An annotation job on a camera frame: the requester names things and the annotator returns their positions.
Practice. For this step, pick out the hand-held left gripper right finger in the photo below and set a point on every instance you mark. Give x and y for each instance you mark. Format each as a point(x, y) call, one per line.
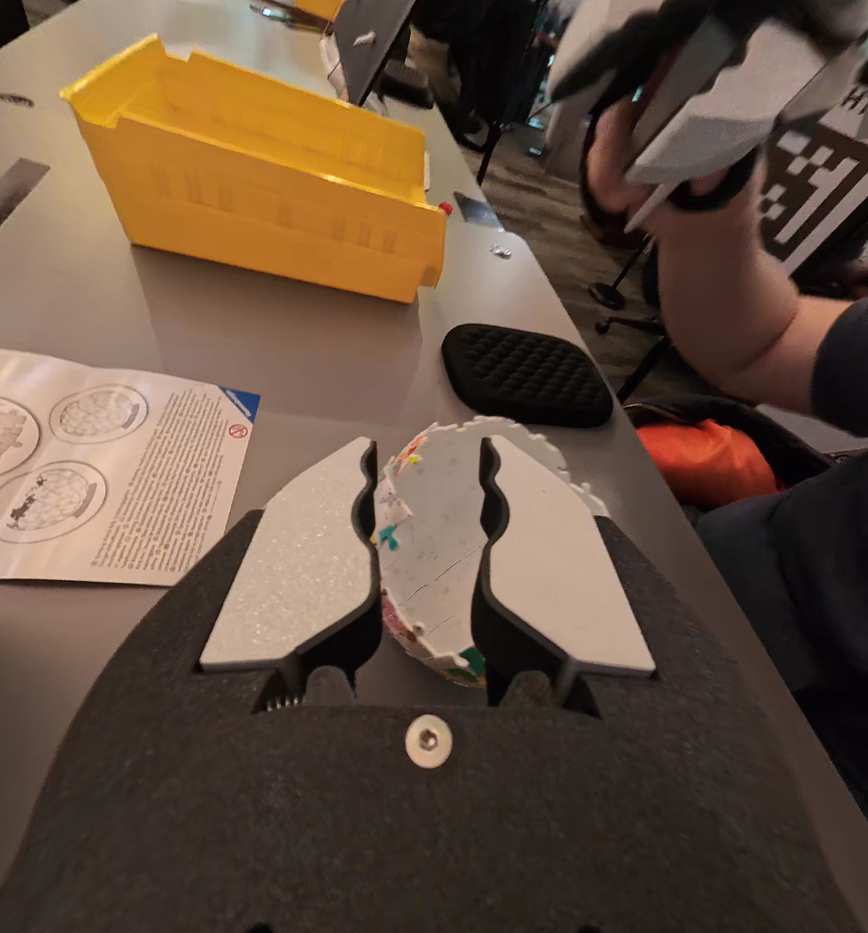
point(565, 583)

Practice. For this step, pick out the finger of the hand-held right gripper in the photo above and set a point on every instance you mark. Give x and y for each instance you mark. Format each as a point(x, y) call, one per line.
point(740, 116)
point(689, 73)

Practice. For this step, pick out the person's right forearm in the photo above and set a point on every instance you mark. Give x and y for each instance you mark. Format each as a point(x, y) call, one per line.
point(732, 321)

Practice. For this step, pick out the dark tilted panel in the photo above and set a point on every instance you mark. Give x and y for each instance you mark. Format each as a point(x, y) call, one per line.
point(372, 44)

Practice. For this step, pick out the person's dark blue clothing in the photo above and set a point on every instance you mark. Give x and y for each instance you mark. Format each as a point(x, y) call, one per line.
point(827, 568)

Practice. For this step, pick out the folded instruction sheet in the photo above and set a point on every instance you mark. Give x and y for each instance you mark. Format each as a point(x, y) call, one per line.
point(113, 474)

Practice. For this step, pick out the dark flat card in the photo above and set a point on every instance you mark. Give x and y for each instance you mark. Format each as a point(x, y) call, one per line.
point(477, 211)

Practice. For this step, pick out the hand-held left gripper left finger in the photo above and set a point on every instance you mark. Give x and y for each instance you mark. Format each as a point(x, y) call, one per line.
point(295, 576)

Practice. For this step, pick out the yellow plastic bin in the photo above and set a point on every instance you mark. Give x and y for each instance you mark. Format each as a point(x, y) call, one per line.
point(259, 204)

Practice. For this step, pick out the half-built puzzle ball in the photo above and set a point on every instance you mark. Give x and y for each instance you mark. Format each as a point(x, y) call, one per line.
point(434, 532)

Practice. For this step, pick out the person's right hand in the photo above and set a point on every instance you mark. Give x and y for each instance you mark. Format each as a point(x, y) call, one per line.
point(616, 182)

